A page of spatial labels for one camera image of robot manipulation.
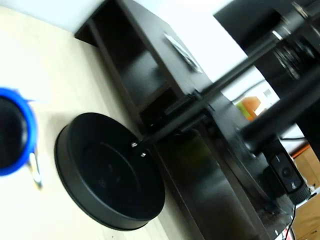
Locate black round stand base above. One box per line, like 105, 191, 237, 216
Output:
53, 111, 166, 231

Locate dark wooden shelf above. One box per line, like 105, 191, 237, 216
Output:
74, 0, 296, 240

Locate blue metal pen with clip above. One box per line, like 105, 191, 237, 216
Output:
0, 86, 45, 191

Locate thin black webcam cable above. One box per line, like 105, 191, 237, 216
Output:
284, 203, 298, 240

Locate black webcam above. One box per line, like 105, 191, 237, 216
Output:
259, 142, 312, 205

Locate flat silver object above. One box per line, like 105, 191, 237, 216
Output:
162, 31, 203, 74

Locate orange and green object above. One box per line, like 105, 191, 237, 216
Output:
236, 95, 262, 122

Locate thin black stand pole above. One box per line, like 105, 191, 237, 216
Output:
136, 0, 320, 151

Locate thick black stand pole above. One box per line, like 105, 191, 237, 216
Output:
237, 72, 320, 153

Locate black monitor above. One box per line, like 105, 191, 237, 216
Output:
213, 0, 320, 101

